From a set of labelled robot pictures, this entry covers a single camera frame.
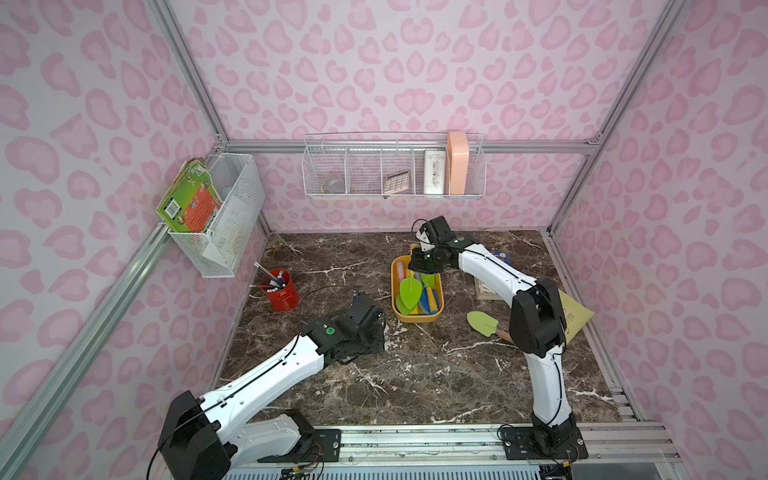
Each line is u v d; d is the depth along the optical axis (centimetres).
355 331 58
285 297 92
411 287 93
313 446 72
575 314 97
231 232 85
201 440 38
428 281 100
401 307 91
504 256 110
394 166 99
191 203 72
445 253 70
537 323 54
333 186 93
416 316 94
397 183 94
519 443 72
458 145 81
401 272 101
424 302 95
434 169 93
